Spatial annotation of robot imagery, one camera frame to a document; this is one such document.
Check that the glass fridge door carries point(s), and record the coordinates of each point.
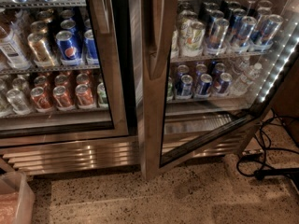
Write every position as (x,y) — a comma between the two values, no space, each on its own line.
(49,17)
(273,44)

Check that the stainless fridge bottom grille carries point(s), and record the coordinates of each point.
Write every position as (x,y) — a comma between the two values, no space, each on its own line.
(40,153)

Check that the green soda can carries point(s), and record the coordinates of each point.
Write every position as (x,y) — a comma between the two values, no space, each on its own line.
(170,90)

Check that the blue Pepsi can lower left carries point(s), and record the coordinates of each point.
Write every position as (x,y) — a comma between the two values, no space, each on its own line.
(184,87)

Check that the blue pepsi can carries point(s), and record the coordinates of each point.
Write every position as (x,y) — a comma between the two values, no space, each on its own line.
(184,87)
(70,48)
(203,86)
(222,84)

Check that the blue Pepsi can lower middle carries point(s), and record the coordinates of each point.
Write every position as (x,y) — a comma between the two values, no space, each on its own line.
(203,86)

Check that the red soda can right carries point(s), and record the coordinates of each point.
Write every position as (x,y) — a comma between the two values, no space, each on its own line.
(85,96)

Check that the red soda can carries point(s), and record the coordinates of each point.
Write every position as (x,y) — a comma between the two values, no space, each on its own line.
(41,99)
(85,96)
(63,98)

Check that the blue Pepsi can edge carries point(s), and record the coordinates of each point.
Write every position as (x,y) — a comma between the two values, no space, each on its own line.
(91,48)

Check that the blue Pepsi can lower right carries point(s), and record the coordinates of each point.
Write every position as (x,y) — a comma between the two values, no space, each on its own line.
(222,84)

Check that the Mountain Dew can right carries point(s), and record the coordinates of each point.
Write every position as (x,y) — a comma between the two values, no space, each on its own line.
(193,39)

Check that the red soda can middle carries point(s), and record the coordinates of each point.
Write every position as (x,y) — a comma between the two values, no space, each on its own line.
(63,98)

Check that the clear water bottle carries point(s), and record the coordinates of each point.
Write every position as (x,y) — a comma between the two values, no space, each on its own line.
(247,78)

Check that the blue Pepsi can front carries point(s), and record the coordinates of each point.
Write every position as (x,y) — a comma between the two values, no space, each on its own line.
(70,48)

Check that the silver blue energy can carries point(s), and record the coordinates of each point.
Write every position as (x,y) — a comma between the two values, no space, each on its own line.
(215,39)

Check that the red soda can left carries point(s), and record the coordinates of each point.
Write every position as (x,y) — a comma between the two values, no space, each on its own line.
(41,99)

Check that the gold soda can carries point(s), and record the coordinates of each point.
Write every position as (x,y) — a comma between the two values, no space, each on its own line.
(43,54)

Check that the silver can lower left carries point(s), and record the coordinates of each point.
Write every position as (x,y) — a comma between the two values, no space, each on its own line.
(19,102)

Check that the clear labelled bottle left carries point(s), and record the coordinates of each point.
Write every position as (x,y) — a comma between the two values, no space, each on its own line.
(17,53)

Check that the clear plastic storage bin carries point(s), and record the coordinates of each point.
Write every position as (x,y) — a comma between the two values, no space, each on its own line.
(16,199)

